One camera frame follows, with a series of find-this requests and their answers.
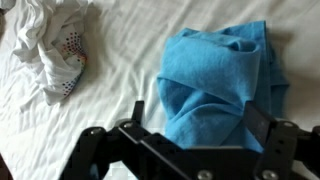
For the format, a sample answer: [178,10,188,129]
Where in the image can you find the blue cloth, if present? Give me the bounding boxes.
[156,20,290,154]

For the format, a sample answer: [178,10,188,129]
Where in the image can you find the white sheeted mattress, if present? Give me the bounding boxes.
[0,0,320,180]

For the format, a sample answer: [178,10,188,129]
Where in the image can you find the white crumpled socks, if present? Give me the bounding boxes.
[11,0,90,107]

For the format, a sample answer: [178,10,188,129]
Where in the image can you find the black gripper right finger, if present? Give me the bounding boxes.
[241,100,320,180]

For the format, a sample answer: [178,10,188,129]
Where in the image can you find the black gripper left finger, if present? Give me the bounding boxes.
[58,100,215,180]

